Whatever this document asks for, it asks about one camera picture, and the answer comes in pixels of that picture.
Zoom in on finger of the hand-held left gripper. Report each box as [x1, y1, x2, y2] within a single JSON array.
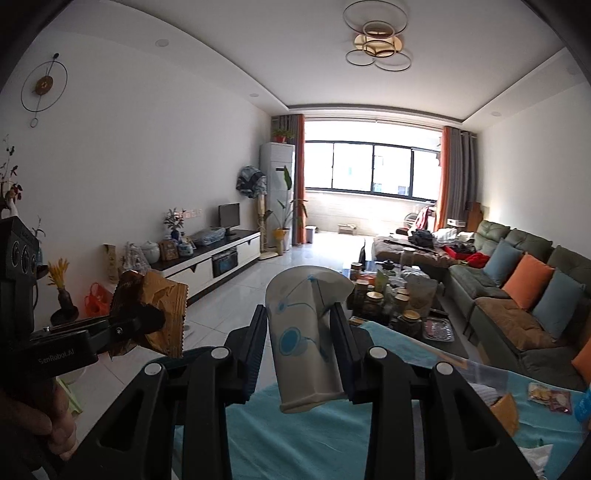
[[88, 302, 166, 358]]

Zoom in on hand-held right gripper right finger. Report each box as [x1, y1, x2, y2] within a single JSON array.
[[328, 299, 543, 480]]

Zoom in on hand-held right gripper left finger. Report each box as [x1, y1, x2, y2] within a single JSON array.
[[55, 304, 269, 480]]

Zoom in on gold snack wrapper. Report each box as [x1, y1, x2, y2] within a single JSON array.
[[109, 270, 189, 361]]

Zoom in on white paper cup blue print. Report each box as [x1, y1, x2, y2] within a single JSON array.
[[265, 267, 355, 414]]

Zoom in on white tissue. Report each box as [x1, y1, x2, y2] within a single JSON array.
[[473, 385, 502, 407], [519, 444, 561, 480]]

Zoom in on person's left hand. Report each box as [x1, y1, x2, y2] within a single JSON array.
[[0, 382, 78, 463]]

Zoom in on orange plastic bag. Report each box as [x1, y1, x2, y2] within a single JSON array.
[[84, 282, 114, 319]]

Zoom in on black vase with yellow wheat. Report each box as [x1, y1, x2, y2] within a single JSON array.
[[47, 258, 79, 324]]

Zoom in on cluster of lidded jars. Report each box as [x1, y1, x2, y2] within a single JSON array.
[[348, 261, 423, 334]]

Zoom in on beige bottle box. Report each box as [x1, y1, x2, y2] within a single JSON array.
[[102, 244, 120, 283]]

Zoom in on model ship ornament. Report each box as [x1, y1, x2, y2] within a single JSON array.
[[121, 242, 151, 273]]

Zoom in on white black TV cabinet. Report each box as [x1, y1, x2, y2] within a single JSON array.
[[150, 230, 262, 305]]

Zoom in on teal grey blanket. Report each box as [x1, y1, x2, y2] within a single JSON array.
[[173, 320, 591, 480]]

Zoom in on metal tray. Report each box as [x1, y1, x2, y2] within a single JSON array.
[[422, 318, 457, 342]]

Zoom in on dried branches in white vase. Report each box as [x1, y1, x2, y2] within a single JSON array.
[[0, 134, 24, 220]]

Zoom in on beige snack bag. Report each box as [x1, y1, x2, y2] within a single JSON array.
[[409, 277, 438, 310]]

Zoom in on blue vase with plant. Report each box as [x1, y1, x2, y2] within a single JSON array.
[[164, 208, 186, 241]]

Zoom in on dark coffee table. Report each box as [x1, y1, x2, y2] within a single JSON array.
[[344, 258, 469, 358]]

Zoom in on blue plastic bundle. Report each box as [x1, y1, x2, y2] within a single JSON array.
[[191, 227, 227, 247]]

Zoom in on tall green potted plant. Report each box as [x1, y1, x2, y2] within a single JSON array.
[[265, 166, 309, 252]]

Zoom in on black monitor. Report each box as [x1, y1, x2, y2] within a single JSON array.
[[218, 203, 241, 238]]

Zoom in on green sofa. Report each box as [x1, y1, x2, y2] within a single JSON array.
[[372, 219, 591, 393]]

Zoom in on orange peel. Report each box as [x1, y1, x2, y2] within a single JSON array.
[[489, 392, 521, 437]]

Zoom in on white standing air conditioner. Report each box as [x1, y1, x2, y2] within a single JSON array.
[[259, 142, 295, 252]]

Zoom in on standing fan with cloth cover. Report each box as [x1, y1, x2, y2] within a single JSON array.
[[235, 165, 278, 260]]

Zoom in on orange curtain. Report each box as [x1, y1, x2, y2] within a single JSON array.
[[294, 114, 306, 245], [438, 126, 455, 232]]

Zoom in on small blue cushion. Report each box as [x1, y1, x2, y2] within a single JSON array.
[[482, 240, 525, 288]]

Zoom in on large window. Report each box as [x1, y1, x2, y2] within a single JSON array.
[[305, 141, 441, 201]]

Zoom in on wooden board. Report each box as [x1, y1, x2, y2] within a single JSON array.
[[464, 202, 483, 232]]

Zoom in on orange cushion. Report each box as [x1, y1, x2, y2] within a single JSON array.
[[502, 254, 555, 310], [571, 339, 591, 384]]

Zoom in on clear cracker packet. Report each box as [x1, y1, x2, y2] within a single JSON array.
[[527, 383, 555, 407]]

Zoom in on grey curtain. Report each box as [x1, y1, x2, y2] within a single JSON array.
[[277, 114, 298, 144], [448, 128, 478, 222]]

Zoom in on large blue cushion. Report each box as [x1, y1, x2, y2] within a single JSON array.
[[531, 270, 586, 341]]

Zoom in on pink snack packet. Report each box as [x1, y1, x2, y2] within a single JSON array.
[[547, 390, 573, 415]]

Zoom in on round wall clock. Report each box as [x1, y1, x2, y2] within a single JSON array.
[[21, 53, 69, 128]]

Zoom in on ring ceiling lamp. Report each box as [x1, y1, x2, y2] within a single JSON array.
[[342, 0, 413, 72]]

